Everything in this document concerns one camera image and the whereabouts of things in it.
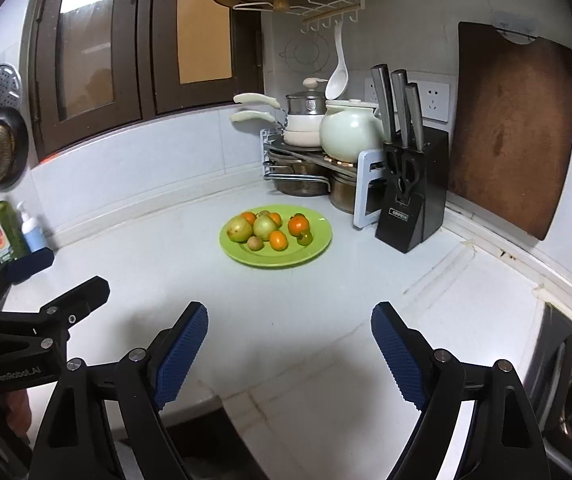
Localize white wire hook rack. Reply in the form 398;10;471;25
211;0;368;36

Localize white ladle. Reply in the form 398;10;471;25
325;25;351;100

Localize brown glass cabinet door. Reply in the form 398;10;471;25
28;0;148;162
136;0;263;117

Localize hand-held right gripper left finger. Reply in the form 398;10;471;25
28;301;210;480

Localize black knife block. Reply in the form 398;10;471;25
375;127;449;254

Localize green dish soap bottle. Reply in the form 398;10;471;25
0;180;30;262

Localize dark hanging pan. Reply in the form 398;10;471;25
0;107;30;192

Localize wire trivet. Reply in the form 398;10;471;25
280;35;330;71

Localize steel pot with handle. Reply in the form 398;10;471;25
265;157;334;199

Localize white wall socket panel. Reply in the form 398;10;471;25
364;76;451;122

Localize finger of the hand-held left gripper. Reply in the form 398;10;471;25
0;247;56;318
0;276;111;343

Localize brown wooden cutting board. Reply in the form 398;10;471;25
447;21;572;242

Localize grey pot rack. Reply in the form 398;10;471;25
260;129;389;230

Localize steel pot with lid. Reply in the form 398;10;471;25
286;77;329;117

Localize white pump bottle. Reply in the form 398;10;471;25
16;201;50;254

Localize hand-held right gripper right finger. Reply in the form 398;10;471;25
370;301;552;480

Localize steel handled knife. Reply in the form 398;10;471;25
404;82;426;154
391;69;413;149
370;64;398;146

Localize green plastic plate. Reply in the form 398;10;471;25
219;205;333;267

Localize cream pan with handle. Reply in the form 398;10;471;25
233;92;325;134
230;110;324;147

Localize green apple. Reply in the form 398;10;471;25
252;215;279;240
226;215;254;243

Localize pale green ceramic pot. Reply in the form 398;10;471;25
319;100;387;160

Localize clear wall hook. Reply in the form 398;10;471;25
496;20;542;46

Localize black kitchen scissors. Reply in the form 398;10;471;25
385;147;425;197

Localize person's left hand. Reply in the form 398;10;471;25
0;387;33;443

